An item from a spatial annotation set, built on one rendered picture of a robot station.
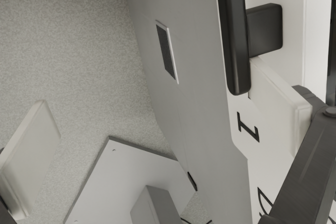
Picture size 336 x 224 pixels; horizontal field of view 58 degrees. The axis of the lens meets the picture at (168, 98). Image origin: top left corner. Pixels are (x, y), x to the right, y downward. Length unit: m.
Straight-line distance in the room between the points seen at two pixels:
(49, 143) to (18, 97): 0.97
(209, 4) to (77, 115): 0.89
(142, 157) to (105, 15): 0.58
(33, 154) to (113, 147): 1.06
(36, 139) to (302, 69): 0.16
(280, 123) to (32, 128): 0.13
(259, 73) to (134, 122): 1.07
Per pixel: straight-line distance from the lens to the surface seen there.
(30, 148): 0.18
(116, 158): 1.26
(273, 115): 0.17
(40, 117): 0.19
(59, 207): 1.43
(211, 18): 0.38
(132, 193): 1.38
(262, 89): 0.18
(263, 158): 0.28
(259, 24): 0.19
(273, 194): 0.34
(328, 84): 0.35
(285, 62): 0.20
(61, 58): 1.11
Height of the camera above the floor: 1.06
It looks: 61 degrees down
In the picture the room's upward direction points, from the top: 143 degrees clockwise
